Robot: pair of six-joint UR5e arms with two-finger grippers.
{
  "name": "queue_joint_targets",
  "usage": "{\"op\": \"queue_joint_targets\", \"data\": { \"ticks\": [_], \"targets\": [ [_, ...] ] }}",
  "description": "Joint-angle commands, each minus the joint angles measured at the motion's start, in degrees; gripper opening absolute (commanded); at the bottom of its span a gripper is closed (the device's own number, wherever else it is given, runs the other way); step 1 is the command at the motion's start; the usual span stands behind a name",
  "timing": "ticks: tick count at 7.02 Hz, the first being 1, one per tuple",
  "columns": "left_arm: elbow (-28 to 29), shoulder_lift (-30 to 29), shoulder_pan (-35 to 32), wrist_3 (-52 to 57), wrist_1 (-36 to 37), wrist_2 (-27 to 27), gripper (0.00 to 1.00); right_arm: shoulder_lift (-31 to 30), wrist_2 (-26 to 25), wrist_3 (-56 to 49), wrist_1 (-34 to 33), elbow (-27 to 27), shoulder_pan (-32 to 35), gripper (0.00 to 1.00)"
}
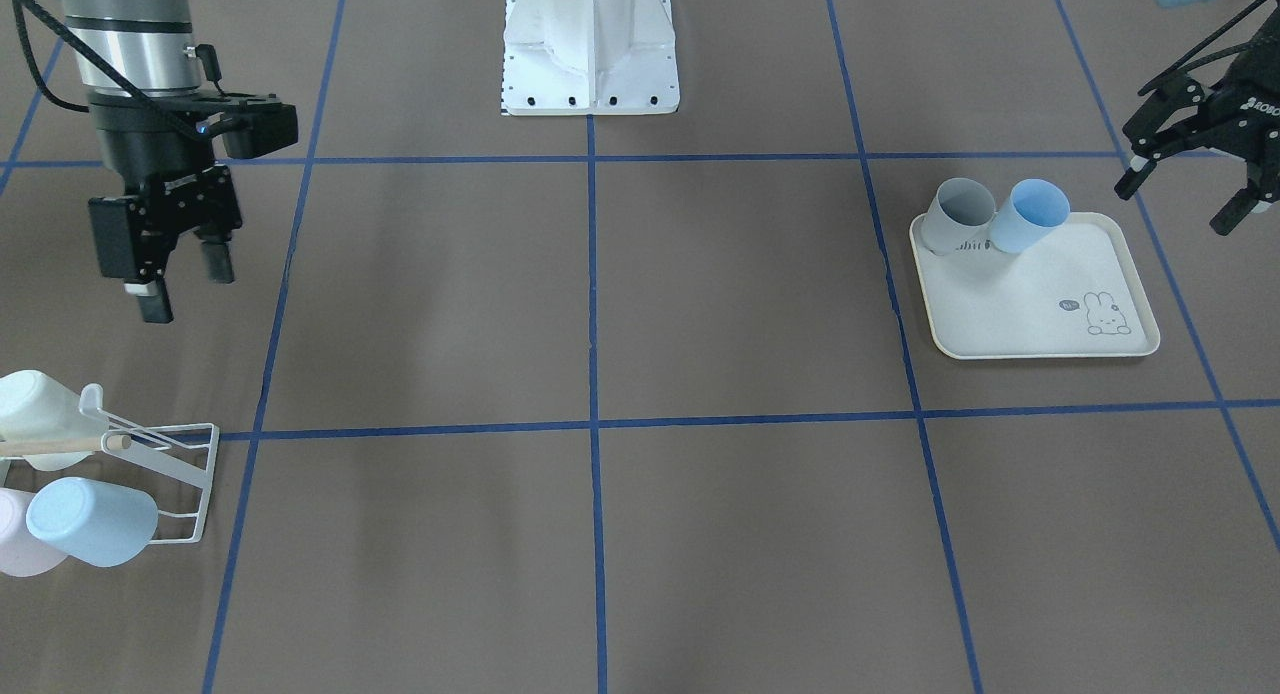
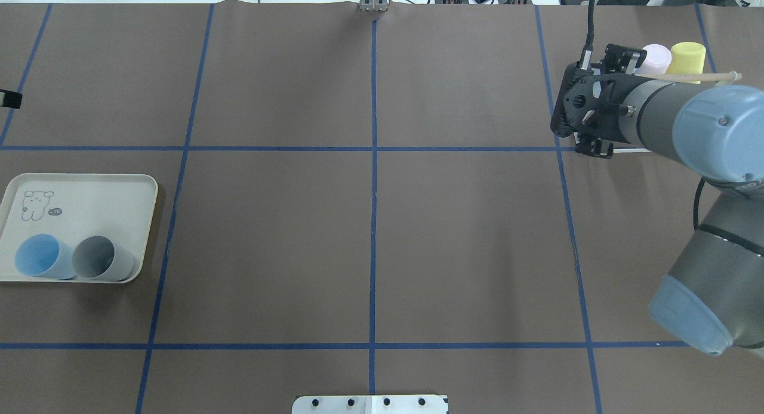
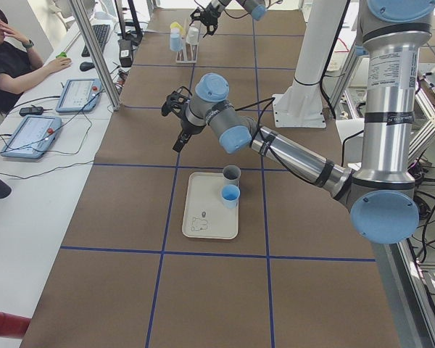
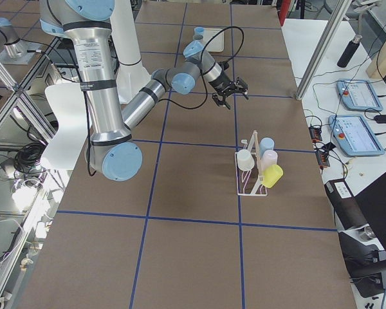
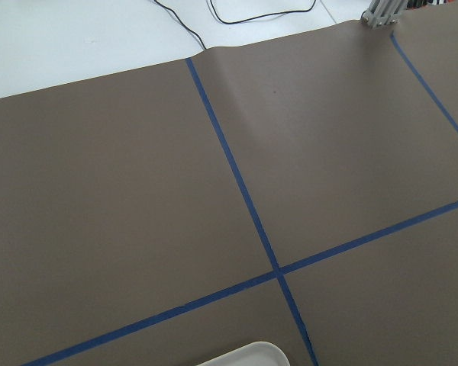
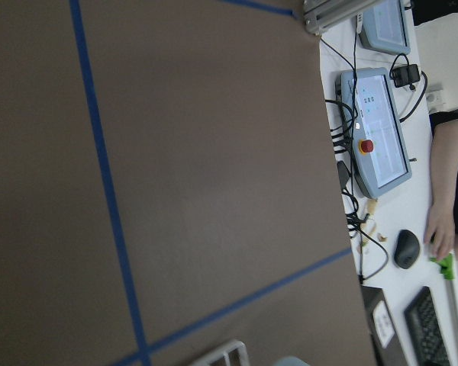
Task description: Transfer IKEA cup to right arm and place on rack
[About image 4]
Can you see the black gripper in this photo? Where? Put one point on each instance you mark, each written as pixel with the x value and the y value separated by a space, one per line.
pixel 220 82

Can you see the light blue plastic cup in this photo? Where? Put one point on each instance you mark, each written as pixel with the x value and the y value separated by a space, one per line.
pixel 265 144

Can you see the cream plastic cup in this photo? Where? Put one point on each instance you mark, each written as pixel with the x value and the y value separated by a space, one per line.
pixel 245 161

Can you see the pink plastic cup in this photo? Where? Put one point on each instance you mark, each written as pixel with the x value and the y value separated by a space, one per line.
pixel 268 159

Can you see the yellow plastic cup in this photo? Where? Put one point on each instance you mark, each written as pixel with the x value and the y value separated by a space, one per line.
pixel 272 175

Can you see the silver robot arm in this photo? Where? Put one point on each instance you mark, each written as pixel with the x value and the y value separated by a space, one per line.
pixel 111 150
pixel 12 49

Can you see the grey plastic cup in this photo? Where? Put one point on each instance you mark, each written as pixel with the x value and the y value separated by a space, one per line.
pixel 198 38

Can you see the cream plastic tray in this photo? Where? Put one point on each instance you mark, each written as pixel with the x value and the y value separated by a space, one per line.
pixel 216 41

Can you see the far teach pendant tablet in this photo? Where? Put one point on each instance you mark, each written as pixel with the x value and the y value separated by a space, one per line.
pixel 358 95

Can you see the teach pendant tablet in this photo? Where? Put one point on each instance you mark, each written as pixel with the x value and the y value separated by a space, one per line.
pixel 354 136
pixel 358 95

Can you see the black water bottle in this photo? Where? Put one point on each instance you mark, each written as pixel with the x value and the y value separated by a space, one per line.
pixel 349 51

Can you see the near teach pendant tablet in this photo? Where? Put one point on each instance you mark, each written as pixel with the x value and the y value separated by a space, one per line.
pixel 354 136

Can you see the white chair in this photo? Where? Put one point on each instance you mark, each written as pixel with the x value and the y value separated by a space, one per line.
pixel 67 103

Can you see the black box with label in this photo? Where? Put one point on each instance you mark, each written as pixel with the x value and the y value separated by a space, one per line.
pixel 347 214

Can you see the black computer monitor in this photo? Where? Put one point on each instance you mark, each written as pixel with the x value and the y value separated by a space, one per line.
pixel 372 203

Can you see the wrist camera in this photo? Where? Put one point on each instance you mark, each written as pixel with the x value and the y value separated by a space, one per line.
pixel 224 65

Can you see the white wire cup rack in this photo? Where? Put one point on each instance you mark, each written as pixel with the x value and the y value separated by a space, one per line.
pixel 249 183

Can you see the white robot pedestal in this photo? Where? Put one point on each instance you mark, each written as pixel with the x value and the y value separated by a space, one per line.
pixel 131 75

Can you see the aluminium frame post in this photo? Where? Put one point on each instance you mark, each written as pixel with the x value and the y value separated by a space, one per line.
pixel 322 46

